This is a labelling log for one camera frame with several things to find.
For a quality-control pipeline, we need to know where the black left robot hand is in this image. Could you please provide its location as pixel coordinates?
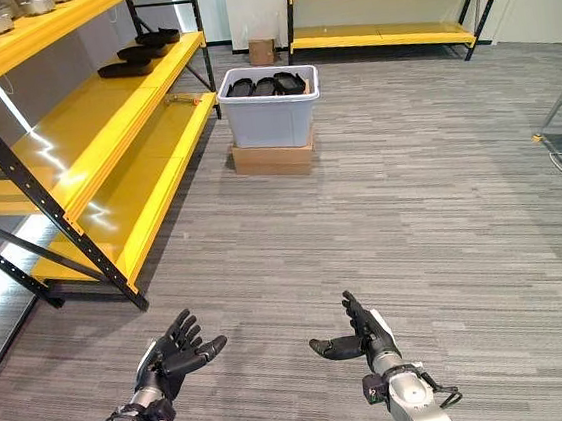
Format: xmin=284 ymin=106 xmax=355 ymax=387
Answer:
xmin=126 ymin=304 xmax=234 ymax=404

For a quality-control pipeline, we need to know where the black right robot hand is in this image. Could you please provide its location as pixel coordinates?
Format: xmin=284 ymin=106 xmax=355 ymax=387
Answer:
xmin=303 ymin=285 xmax=404 ymax=377

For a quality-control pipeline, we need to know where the flat cardboard box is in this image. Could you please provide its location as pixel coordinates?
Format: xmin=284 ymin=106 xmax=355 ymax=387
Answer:
xmin=230 ymin=129 xmax=319 ymax=183

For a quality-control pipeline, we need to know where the grey plastic storage box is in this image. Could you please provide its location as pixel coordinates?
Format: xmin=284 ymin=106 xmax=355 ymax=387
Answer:
xmin=214 ymin=59 xmax=327 ymax=156

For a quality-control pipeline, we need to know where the small cardboard box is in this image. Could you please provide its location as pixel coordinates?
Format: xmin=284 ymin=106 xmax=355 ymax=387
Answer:
xmin=247 ymin=36 xmax=279 ymax=68

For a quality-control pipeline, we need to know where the long yellow black shelving unit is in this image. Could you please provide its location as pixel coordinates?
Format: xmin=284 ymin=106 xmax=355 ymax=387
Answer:
xmin=0 ymin=0 xmax=242 ymax=327

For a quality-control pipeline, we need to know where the rod with orange end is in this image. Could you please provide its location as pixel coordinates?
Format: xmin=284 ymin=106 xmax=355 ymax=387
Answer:
xmin=163 ymin=91 xmax=200 ymax=108

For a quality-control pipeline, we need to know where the black sole-shaped part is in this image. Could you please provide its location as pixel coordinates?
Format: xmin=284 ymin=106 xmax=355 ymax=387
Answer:
xmin=133 ymin=25 xmax=182 ymax=50
xmin=272 ymin=69 xmax=309 ymax=97
xmin=115 ymin=42 xmax=170 ymax=68
xmin=224 ymin=76 xmax=256 ymax=100
xmin=250 ymin=75 xmax=278 ymax=98
xmin=96 ymin=57 xmax=155 ymax=82

